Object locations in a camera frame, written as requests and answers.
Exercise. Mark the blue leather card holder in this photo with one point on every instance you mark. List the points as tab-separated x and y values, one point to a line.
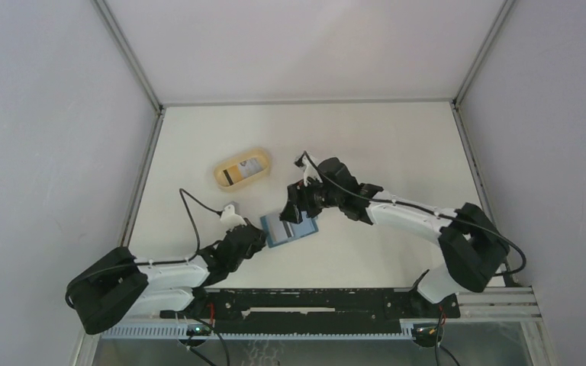
307	227

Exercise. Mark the aluminium table frame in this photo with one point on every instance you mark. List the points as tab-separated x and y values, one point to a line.
411	149

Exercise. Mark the white card black stripe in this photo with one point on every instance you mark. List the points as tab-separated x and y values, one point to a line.
279	231

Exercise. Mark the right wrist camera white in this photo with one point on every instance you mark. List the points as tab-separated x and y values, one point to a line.
308	165

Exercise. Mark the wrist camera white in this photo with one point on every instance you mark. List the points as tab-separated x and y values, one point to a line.
230	217
308	165

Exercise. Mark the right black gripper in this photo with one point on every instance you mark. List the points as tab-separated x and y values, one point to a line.
298	194

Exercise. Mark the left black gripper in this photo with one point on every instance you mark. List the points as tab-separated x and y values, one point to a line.
259	240

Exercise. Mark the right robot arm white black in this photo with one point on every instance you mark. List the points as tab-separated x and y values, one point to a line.
471	246

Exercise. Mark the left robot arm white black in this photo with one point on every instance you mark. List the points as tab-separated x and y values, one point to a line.
120	286

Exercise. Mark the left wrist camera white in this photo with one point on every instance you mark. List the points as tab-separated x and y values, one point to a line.
230	217

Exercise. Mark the card in beige tray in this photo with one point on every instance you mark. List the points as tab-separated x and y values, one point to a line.
240	171

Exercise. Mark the beige oval tray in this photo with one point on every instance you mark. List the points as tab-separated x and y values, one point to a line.
261	154

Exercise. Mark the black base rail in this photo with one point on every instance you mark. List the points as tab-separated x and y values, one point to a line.
313	311

